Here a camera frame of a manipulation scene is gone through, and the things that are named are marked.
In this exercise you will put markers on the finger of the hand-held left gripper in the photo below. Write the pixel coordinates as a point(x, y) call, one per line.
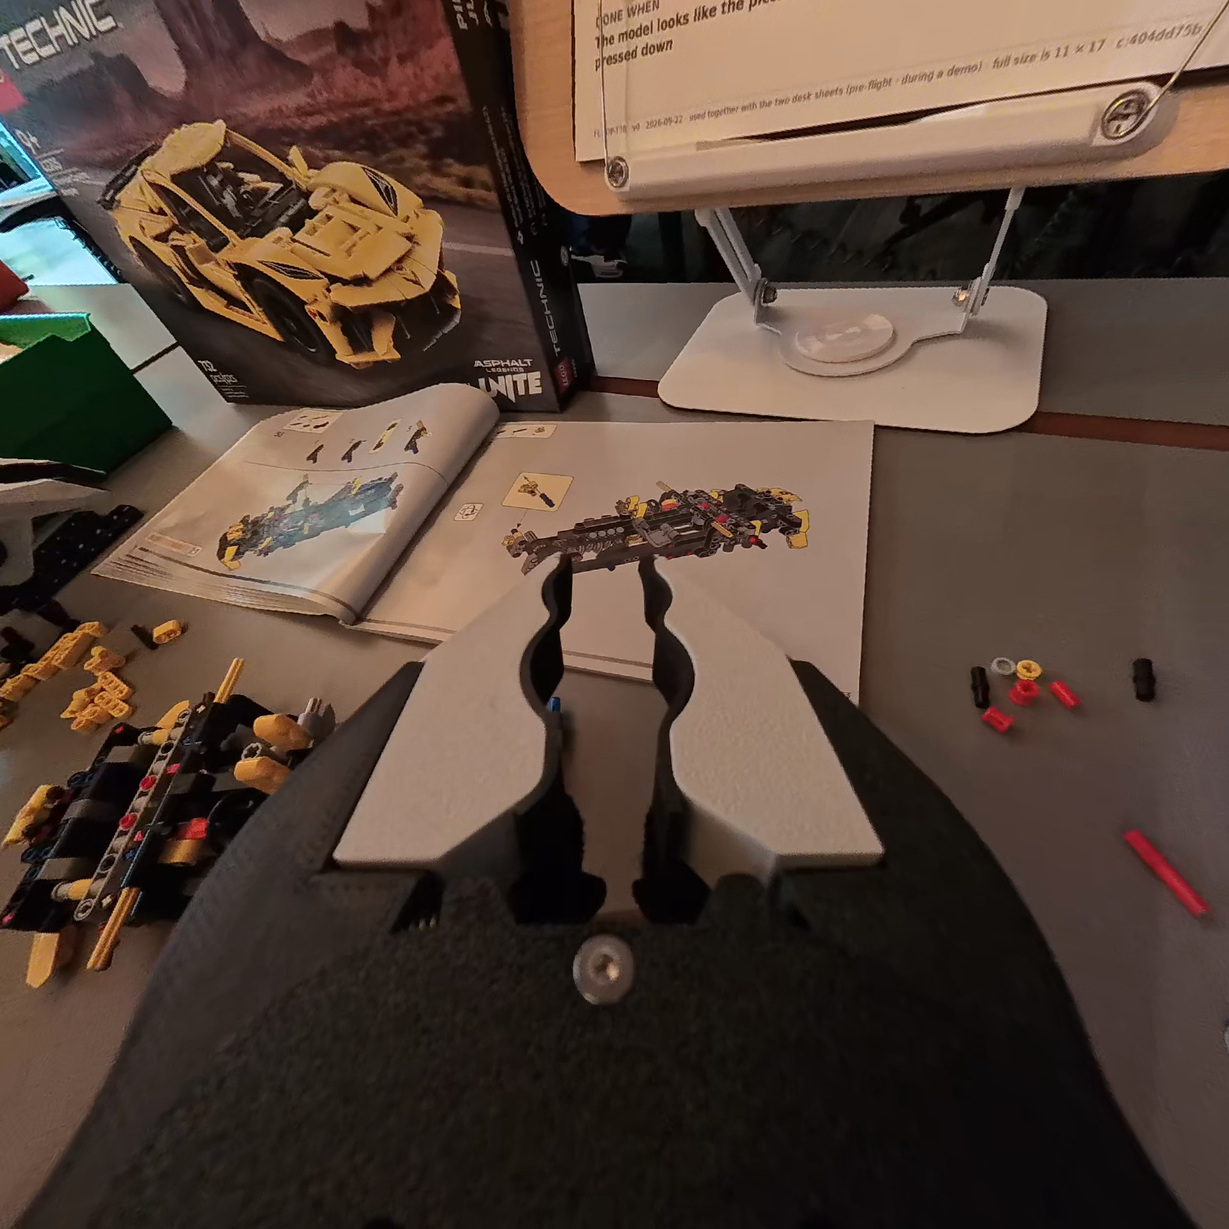
point(49, 499)
point(18, 552)

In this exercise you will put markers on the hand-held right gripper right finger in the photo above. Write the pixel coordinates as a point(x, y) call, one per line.
point(769, 758)

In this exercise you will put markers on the cluster of small lego bushes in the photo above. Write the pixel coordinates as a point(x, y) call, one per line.
point(1027, 689)

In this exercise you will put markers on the open instruction booklet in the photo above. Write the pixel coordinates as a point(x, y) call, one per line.
point(750, 596)

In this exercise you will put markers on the black yellow lego car chassis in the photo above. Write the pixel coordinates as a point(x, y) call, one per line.
point(144, 787)

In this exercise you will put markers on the printed instruction sheet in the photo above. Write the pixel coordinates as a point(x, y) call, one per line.
point(864, 67)

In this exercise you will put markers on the pile of yellow lego pieces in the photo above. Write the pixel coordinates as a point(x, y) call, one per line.
point(96, 682)

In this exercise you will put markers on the white wooden document stand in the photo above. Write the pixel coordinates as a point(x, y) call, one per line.
point(864, 383)

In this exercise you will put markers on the black lego beam stack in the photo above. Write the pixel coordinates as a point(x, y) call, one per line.
point(77, 547)

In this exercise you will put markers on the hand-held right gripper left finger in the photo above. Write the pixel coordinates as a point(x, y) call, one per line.
point(452, 749)

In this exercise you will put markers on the black short lego pin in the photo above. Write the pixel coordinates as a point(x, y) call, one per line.
point(1142, 677)

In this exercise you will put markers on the lego set box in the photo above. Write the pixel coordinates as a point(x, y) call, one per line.
point(289, 240)

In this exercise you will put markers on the green plastic bin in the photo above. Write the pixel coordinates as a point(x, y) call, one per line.
point(68, 394)

